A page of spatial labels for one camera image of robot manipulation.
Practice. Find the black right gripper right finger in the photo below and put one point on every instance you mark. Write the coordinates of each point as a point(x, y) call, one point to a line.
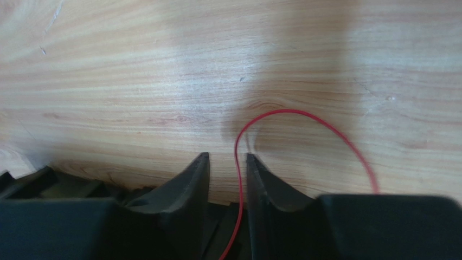
point(283, 222)

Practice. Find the black compartment organizer tray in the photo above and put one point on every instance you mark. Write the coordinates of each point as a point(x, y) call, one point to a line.
point(54, 215)

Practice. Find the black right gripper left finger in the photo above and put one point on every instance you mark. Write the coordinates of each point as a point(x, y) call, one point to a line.
point(168, 221)

